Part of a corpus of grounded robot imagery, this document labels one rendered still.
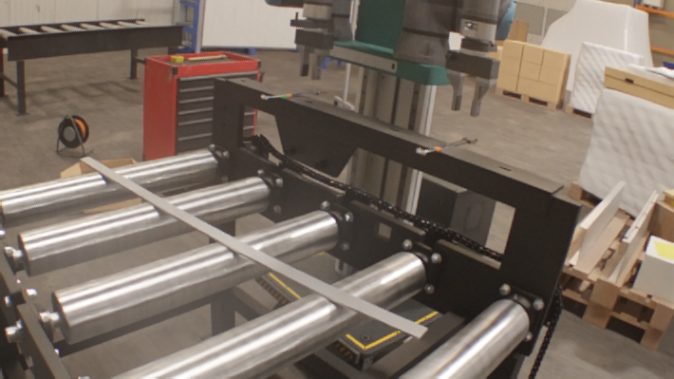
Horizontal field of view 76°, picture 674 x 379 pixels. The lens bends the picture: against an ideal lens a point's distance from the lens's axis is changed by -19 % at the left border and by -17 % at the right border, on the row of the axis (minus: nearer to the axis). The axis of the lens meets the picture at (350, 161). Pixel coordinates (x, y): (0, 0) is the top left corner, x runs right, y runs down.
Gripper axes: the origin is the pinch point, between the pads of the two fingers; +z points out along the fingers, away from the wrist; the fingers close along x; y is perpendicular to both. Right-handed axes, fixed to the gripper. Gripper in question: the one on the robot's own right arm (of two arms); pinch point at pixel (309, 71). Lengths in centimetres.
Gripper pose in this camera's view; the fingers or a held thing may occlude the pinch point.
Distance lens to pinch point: 166.5
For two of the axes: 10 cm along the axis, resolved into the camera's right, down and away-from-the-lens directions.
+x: -7.4, -3.0, 6.0
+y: 6.6, -1.7, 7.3
